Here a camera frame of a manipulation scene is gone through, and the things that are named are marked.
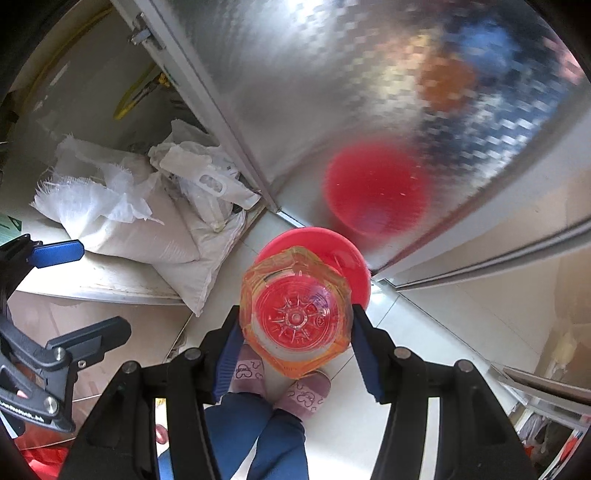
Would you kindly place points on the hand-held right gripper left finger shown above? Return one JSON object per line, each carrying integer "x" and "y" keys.
{"x": 226, "y": 364}

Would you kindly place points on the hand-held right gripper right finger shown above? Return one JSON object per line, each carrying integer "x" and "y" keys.
{"x": 369, "y": 369}

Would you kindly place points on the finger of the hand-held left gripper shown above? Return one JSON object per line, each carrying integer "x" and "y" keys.
{"x": 92, "y": 334}
{"x": 55, "y": 253}

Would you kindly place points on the red plastic bin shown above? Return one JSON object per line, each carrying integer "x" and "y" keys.
{"x": 314, "y": 240}

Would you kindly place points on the pink patterned slipper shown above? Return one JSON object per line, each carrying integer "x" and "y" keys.
{"x": 247, "y": 369}
{"x": 307, "y": 394}

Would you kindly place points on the green printed packet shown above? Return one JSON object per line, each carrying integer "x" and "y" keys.
{"x": 9, "y": 230}

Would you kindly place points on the red plastic bag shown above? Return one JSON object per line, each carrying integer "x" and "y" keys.
{"x": 37, "y": 461}

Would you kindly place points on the large white woven sack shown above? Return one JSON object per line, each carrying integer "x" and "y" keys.
{"x": 120, "y": 217}

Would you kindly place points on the flat white woven sack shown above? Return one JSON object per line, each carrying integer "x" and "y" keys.
{"x": 207, "y": 272}

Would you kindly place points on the crumpled white plastic packaging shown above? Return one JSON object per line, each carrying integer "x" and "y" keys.
{"x": 198, "y": 170}

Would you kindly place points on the metal door hinge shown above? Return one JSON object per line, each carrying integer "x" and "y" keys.
{"x": 141, "y": 33}

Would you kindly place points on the patterned metal cabinet door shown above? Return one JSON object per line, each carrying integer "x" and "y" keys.
{"x": 323, "y": 69}

